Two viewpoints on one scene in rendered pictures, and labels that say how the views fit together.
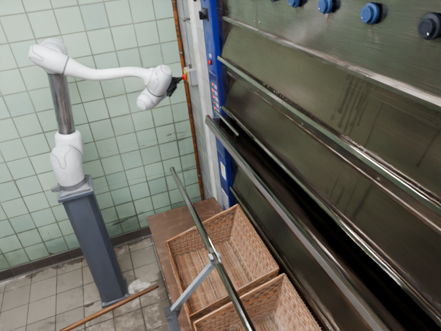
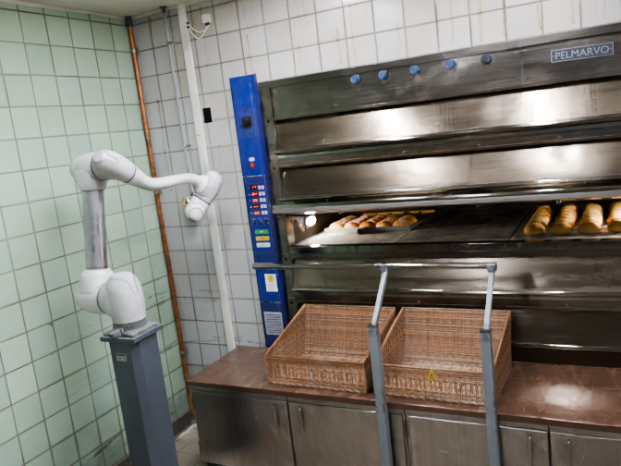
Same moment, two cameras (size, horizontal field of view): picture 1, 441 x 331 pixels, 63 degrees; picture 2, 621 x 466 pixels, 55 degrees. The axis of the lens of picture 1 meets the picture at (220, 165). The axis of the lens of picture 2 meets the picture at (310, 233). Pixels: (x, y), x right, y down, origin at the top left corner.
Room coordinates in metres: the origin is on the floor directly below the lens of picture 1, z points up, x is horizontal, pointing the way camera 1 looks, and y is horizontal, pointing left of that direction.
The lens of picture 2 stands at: (-0.64, 2.21, 1.82)
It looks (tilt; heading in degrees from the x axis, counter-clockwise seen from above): 10 degrees down; 314
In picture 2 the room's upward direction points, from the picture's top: 7 degrees counter-clockwise
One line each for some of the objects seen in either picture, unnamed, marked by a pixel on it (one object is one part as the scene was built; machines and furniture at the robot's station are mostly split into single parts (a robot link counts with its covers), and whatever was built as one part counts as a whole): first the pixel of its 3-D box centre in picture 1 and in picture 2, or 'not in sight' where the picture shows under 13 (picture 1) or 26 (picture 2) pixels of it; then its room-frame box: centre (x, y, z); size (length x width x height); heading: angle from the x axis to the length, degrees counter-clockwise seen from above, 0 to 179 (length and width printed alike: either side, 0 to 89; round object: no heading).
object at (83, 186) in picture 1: (69, 184); (127, 325); (1.87, 0.93, 1.03); 0.22 x 0.18 x 0.06; 108
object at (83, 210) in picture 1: (96, 245); (149, 429); (1.88, 0.91, 0.50); 0.21 x 0.21 x 1.00; 18
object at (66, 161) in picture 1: (66, 163); (124, 296); (1.89, 0.91, 1.17); 0.18 x 0.16 x 0.22; 11
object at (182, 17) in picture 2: (200, 81); (210, 204); (2.26, 0.07, 1.45); 0.05 x 0.02 x 2.30; 17
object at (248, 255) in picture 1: (218, 263); (332, 344); (1.40, 0.07, 0.72); 0.56 x 0.49 x 0.28; 16
